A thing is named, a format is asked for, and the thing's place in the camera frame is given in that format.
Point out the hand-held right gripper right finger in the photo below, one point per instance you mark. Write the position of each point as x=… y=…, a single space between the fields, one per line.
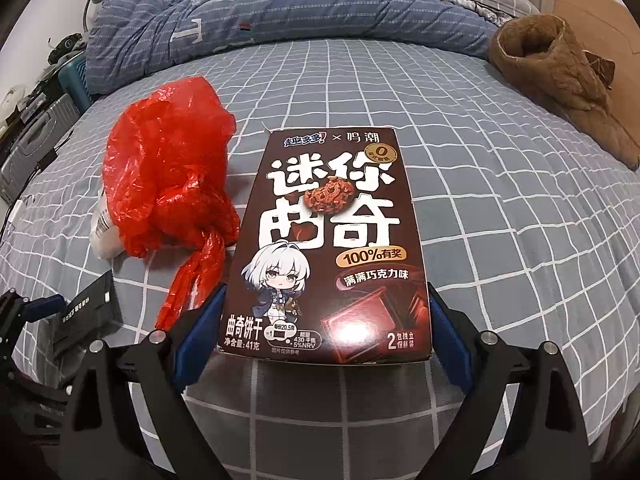
x=452 y=345

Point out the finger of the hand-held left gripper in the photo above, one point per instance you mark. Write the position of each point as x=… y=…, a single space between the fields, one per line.
x=45 y=306

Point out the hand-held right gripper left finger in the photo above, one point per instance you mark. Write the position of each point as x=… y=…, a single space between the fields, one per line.
x=195 y=335

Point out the black packet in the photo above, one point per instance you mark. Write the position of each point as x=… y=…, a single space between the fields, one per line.
x=90 y=310

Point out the brown cookie box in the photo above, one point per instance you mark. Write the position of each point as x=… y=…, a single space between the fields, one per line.
x=325 y=240

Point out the white printed packet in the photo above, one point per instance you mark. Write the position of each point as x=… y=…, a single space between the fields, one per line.
x=106 y=232

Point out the bed with grey checked sheet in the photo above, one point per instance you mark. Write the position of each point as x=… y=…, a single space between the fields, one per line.
x=500 y=260

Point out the white charger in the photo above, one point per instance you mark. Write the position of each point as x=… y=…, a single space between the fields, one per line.
x=15 y=209

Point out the red plastic bag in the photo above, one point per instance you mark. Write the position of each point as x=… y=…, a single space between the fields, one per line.
x=165 y=175

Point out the grey suitcase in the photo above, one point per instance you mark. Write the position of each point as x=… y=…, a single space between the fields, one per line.
x=40 y=140

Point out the white round appliance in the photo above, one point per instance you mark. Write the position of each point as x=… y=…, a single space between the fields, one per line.
x=10 y=102

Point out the teal plastic crate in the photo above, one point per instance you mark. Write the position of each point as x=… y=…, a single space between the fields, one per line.
x=75 y=80

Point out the black device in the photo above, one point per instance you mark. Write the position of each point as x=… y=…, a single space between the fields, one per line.
x=65 y=42

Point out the brown padded jacket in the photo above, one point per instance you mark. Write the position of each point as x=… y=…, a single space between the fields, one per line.
x=550 y=75

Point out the dark brown patterned cloth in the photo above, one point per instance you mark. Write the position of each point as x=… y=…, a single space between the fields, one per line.
x=602 y=70

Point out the plaid blue cloth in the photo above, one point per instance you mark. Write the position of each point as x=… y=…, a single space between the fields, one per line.
x=485 y=10

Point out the blue striped quilt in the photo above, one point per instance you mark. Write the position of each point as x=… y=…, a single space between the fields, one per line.
x=300 y=10

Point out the wooden headboard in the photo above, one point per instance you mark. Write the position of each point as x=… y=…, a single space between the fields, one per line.
x=595 y=10

